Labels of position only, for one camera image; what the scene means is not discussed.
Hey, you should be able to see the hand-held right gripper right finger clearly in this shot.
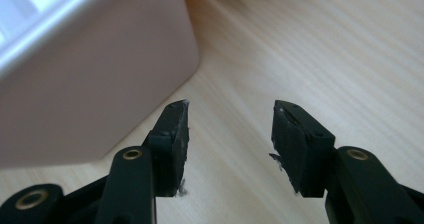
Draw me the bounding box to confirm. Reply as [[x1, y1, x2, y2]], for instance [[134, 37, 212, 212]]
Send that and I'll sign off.
[[268, 99, 337, 199]]

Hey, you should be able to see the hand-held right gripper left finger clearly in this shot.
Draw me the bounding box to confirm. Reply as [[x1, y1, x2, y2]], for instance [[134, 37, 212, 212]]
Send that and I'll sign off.
[[142, 98, 191, 199]]

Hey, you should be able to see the pink storage box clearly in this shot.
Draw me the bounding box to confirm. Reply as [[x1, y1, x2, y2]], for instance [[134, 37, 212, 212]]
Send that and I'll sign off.
[[0, 0, 201, 170]]

